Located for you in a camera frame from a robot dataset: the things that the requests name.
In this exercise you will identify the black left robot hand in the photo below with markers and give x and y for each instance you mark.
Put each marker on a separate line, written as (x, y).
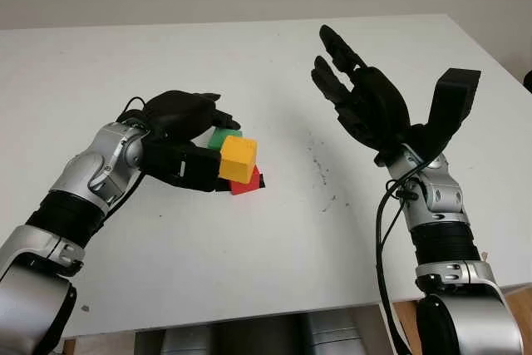
(178, 116)

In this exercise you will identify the black tape strip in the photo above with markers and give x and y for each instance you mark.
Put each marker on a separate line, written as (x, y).
(262, 182)

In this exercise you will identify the red wooden block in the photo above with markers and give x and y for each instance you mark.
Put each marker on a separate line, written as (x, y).
(245, 188)

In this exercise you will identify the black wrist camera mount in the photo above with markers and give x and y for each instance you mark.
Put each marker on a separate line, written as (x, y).
(453, 101)
(183, 168)

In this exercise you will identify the white table leg panel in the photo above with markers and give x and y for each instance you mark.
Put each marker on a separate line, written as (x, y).
(379, 338)

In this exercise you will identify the green wooden block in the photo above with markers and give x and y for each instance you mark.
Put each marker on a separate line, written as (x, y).
(220, 139)

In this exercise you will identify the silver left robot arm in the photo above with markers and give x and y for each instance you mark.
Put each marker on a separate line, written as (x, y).
(83, 176)

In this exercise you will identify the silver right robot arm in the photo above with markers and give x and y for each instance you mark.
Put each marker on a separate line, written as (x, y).
(440, 213)

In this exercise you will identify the yellow wooden block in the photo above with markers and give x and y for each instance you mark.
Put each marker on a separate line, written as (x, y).
(237, 159)

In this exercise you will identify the grey left robot leg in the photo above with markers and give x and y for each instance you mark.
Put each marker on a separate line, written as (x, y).
(185, 340)

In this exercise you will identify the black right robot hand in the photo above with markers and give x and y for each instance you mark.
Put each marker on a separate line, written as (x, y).
(374, 105)

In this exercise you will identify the grey robot leg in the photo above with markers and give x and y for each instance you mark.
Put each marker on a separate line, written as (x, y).
(185, 340)
(336, 334)

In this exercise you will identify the black chair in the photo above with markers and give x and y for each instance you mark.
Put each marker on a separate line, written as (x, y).
(528, 80)

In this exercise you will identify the grey right robot leg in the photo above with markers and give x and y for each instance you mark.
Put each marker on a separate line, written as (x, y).
(336, 334)

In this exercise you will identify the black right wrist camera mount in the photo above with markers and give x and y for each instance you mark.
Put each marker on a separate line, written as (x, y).
(453, 101)

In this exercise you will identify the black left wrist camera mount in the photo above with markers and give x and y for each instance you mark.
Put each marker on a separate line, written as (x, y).
(183, 168)

